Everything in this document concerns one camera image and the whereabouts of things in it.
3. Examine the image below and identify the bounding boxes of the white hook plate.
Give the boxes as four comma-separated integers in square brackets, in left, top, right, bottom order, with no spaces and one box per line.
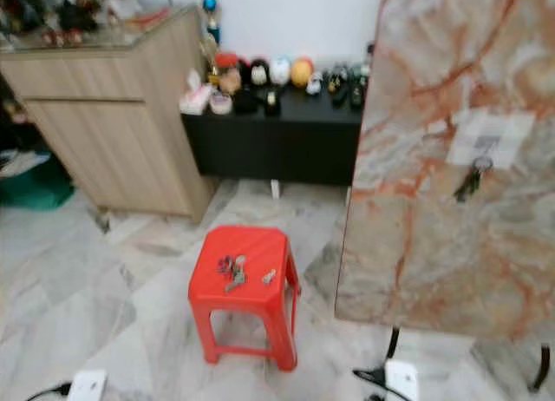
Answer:
[445,110,537,169]

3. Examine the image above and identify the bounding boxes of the black board stand leg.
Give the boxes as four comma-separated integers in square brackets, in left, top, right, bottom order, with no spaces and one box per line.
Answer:
[386,327,402,360]
[536,345,552,393]

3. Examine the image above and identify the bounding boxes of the marble pattern board red edge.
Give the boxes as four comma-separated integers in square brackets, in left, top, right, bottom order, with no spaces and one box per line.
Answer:
[334,0,555,341]

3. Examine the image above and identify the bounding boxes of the red plastic stool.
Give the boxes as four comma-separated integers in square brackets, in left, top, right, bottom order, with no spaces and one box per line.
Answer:
[187,225,302,372]

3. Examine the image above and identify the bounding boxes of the green plastic basin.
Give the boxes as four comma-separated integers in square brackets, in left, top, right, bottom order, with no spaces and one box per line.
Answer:
[0,158,75,211]

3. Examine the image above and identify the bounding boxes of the dark hanging key bunch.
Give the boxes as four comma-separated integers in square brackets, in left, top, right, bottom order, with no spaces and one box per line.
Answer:
[454,156,493,203]

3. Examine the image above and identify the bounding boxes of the white papers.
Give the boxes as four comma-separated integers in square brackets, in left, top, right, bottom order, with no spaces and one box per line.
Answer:
[0,149,53,178]

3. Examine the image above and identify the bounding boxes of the black low console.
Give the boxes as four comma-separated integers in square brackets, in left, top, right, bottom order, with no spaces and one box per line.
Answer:
[182,76,367,201]

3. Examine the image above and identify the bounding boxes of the light wooden cabinet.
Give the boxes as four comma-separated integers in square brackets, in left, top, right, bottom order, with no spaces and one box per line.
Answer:
[0,6,219,221]

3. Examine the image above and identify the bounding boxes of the dark toy figure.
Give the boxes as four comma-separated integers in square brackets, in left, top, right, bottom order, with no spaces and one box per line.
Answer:
[325,64,348,102]

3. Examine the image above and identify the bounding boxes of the orange ball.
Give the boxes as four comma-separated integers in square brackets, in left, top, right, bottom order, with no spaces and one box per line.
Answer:
[291,57,315,88]

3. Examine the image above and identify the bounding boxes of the white and blue ball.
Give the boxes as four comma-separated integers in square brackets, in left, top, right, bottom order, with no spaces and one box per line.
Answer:
[270,56,291,86]

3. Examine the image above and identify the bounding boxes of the black figure with white face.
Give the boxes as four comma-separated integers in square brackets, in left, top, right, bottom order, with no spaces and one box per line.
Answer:
[249,58,271,88]

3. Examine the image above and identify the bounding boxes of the pink tissue pack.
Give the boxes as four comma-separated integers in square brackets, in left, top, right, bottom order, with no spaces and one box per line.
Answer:
[180,71,214,115]

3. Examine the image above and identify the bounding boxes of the jar with red lid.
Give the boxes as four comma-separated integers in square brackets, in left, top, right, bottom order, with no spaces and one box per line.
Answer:
[215,52,242,94]

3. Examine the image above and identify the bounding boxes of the dark figurine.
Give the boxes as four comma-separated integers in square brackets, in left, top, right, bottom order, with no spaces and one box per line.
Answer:
[59,0,101,33]

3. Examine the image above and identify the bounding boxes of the red flat box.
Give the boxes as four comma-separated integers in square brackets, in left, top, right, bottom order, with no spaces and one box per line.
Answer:
[130,8,173,30]

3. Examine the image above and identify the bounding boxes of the gold trophy with blue ball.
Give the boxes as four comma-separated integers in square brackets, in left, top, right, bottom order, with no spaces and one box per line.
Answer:
[201,0,220,46]

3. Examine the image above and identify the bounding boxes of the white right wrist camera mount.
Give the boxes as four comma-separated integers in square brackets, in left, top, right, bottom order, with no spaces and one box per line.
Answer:
[384,359,421,401]

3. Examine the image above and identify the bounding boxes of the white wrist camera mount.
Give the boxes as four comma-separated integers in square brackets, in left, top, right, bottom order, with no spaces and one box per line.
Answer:
[384,359,421,401]
[68,370,108,401]

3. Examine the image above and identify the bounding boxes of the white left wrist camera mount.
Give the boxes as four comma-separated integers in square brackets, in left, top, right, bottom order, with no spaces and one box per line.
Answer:
[68,370,108,401]

